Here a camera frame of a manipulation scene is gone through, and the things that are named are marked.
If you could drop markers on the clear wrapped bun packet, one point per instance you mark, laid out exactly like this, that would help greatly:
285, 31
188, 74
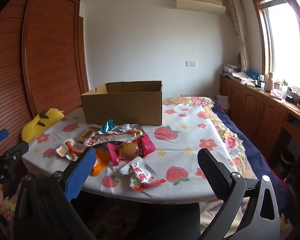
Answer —
127, 149

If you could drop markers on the magenta snack packet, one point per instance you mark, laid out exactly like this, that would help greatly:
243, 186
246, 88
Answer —
113, 155

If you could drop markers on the white red snack packet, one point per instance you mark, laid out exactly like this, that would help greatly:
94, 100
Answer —
140, 175

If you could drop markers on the pink bottle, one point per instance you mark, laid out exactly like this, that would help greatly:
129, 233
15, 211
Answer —
269, 81

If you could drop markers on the wooden side cabinet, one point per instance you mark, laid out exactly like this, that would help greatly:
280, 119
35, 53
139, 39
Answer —
255, 110

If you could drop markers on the dark waste bin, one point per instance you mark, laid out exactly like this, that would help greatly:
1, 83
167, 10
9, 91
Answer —
287, 160

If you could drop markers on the navy blue blanket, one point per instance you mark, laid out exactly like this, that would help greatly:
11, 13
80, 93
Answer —
255, 152

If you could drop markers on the wall air conditioner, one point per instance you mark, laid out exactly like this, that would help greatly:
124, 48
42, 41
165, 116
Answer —
200, 2

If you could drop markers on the orange snack packet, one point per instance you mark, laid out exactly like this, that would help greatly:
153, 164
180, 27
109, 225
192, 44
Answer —
101, 166

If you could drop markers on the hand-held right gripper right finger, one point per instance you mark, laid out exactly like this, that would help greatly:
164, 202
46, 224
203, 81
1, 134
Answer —
212, 173

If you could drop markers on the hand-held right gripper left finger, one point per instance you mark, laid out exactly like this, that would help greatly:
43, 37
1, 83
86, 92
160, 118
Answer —
80, 175

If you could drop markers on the patterned cloth bundle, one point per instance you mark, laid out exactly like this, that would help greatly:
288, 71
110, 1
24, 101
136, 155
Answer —
242, 77

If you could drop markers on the brown cardboard box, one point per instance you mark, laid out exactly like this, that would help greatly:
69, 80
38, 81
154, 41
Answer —
120, 107

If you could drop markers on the patterned curtain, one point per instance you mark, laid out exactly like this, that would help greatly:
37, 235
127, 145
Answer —
240, 30

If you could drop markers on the yellow plush toy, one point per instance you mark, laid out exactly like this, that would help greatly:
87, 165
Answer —
37, 125

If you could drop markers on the long silver white packet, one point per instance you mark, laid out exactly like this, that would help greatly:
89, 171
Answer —
107, 137

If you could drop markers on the round grey fan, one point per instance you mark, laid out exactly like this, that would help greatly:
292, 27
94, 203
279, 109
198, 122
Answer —
239, 58

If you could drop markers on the clear packet with orange label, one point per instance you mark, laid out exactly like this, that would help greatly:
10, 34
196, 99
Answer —
65, 151

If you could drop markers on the brown wooden wardrobe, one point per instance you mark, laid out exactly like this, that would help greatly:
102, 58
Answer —
47, 55

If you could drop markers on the white wall switch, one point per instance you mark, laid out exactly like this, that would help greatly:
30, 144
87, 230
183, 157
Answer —
191, 63

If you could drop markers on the stack of small boxes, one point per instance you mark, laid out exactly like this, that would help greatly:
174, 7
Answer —
230, 69

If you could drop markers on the wooden framed window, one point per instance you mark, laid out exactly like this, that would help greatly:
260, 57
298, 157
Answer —
282, 42

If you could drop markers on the pink snack packet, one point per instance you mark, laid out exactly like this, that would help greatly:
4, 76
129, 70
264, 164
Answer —
148, 145

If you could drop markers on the teal foil snack packet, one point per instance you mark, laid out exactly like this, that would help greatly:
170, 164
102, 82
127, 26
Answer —
108, 126

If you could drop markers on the white paper bag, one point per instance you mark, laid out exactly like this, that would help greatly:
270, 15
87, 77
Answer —
222, 102

